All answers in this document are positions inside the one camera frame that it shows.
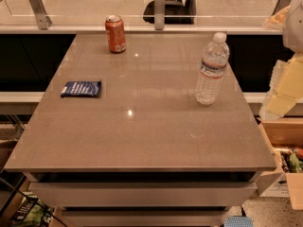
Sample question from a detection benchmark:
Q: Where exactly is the upper grey drawer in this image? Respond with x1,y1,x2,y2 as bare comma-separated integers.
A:
29,183,257,207

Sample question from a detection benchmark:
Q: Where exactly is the lower grey drawer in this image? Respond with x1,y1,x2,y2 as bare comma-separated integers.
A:
61,210,229,227

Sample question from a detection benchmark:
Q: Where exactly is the blue perforated object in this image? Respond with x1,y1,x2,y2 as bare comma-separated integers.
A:
223,217,254,227

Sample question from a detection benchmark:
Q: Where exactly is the cardboard box with items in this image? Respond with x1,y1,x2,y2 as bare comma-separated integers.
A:
258,117,303,210

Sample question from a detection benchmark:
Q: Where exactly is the blue snack packet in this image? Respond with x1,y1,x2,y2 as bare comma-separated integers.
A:
61,80,101,97

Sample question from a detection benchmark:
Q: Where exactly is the left metal glass bracket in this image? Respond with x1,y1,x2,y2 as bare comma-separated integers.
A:
28,0,52,30

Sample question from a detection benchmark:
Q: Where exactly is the grey drawer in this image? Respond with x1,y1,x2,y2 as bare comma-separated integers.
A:
29,183,257,207
61,210,229,227

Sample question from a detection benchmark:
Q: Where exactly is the clear plastic water bottle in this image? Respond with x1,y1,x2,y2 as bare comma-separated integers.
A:
195,32,229,106

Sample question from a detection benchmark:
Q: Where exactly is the orange soda can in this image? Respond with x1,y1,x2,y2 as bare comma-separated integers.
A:
105,15,126,53

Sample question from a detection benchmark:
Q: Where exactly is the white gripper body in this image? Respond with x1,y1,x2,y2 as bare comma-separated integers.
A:
282,0,303,53

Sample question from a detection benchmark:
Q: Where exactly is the green snack bag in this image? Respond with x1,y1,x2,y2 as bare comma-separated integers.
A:
10,197,55,227

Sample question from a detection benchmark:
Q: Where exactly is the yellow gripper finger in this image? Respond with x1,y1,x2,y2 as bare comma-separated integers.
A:
262,6,290,30
259,55,303,120

